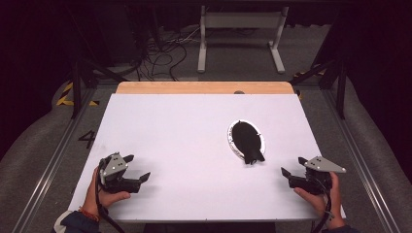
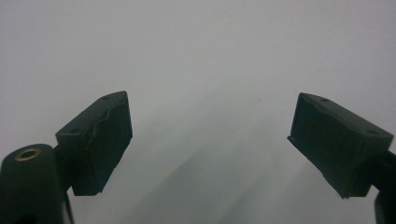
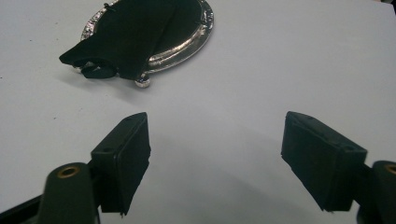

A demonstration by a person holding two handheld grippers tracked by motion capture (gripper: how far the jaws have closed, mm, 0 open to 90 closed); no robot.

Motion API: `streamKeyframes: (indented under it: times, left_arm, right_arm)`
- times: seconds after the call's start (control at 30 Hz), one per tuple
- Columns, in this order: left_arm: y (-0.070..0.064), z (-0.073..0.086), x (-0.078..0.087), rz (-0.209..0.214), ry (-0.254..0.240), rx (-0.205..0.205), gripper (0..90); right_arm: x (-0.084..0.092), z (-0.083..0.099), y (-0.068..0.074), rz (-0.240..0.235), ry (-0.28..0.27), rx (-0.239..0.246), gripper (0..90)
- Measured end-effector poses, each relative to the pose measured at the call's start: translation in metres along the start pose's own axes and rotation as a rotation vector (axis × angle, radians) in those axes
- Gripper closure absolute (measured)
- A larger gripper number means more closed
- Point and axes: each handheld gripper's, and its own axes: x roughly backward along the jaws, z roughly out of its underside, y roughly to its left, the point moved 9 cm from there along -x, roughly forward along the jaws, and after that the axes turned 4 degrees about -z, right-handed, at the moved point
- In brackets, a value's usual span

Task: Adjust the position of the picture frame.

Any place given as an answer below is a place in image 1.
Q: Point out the white table cover board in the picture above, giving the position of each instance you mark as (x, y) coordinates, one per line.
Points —
(178, 129)

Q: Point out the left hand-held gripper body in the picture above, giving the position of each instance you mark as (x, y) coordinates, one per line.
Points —
(113, 168)

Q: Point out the yellow black hazard tape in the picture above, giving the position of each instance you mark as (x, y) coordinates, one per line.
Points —
(64, 97)

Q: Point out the oval pearl-rimmed mirror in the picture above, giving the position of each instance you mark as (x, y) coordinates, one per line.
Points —
(247, 140)

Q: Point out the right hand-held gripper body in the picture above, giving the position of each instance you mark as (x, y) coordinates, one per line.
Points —
(320, 165)

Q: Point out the person's right hand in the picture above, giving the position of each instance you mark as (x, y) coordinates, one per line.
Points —
(335, 207)

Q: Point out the white metal stand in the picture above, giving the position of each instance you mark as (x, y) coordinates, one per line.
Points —
(241, 20)

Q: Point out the aluminium floor rail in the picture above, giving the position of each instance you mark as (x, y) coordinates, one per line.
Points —
(359, 155)
(55, 161)

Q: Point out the black metal stand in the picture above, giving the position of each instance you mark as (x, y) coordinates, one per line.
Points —
(76, 90)
(340, 93)

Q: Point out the person's left hand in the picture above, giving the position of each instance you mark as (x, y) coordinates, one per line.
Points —
(97, 200)

